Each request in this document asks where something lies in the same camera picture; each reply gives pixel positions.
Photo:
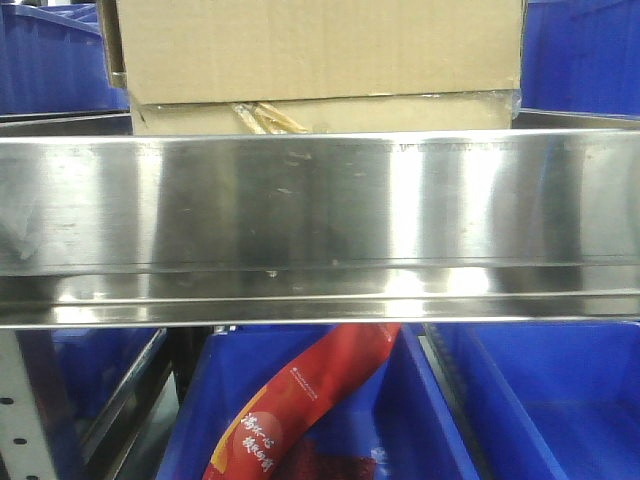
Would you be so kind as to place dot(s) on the blue bin lower centre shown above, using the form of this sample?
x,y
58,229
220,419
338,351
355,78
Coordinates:
x,y
397,423

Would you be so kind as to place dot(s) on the white perforated shelf post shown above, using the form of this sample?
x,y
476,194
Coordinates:
x,y
24,442

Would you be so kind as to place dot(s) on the stainless steel shelf beam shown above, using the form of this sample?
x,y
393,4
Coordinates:
x,y
510,225

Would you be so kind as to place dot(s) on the plain brown cardboard box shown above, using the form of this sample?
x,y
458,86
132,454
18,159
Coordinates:
x,y
284,67

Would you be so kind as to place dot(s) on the red printed paper bag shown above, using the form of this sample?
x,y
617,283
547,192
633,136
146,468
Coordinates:
x,y
297,396

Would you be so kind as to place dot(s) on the blue bin upper left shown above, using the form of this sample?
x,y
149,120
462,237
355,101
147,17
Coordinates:
x,y
53,60

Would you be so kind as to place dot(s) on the blue bin lower right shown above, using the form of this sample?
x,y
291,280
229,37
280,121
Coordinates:
x,y
549,401

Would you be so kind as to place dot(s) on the blue bin left of rail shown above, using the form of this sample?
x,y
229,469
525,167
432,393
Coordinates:
x,y
96,389

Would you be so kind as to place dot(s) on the blue bin upper right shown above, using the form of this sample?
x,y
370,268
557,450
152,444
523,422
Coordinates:
x,y
581,56

